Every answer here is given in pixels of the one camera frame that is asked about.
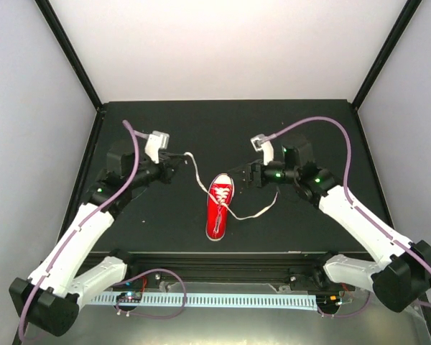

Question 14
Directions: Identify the white shoelace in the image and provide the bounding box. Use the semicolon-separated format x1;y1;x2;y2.
183;152;279;221

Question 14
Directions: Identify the red canvas sneaker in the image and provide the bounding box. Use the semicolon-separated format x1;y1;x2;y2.
205;173;234;242

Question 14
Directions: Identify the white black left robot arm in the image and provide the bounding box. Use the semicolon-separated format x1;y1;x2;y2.
9;130;183;342

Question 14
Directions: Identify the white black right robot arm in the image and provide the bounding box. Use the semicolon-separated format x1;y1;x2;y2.
245;134;431;313

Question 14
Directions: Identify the left controller circuit board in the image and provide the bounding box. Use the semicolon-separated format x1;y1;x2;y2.
116;291;142;303

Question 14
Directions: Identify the controller circuit board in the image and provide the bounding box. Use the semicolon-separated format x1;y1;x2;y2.
116;291;142;303
319;295;352;306

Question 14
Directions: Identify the right controller circuit board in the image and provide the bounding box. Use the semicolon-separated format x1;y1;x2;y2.
319;295;352;306

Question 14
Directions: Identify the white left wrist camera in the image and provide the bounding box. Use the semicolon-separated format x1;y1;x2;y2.
144;131;170;164

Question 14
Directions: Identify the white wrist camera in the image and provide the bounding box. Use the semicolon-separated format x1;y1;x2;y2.
250;134;274;165
144;131;170;164

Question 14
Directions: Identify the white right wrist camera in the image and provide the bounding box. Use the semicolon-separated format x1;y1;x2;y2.
250;134;274;165

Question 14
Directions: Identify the black front mounting rail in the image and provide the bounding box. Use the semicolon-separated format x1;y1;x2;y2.
93;251;360;292

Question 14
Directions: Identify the black frame rail right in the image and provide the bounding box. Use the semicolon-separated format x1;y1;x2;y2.
350;103;431;345

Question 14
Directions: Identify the black frame rail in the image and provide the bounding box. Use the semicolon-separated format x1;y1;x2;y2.
12;107;107;345
350;103;431;345

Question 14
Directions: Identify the white slotted cable duct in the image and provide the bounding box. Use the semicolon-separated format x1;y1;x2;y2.
88;291;318;311

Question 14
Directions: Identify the black frame rail left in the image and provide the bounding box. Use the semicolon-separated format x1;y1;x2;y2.
12;107;107;345

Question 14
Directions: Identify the black aluminium frame post left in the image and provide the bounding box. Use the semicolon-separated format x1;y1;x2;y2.
34;0;103;110

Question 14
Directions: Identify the black aluminium frame post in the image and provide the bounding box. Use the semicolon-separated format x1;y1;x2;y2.
34;0;103;110
351;0;422;110

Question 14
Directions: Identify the black aluminium frame post right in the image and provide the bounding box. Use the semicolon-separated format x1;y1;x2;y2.
351;0;422;110

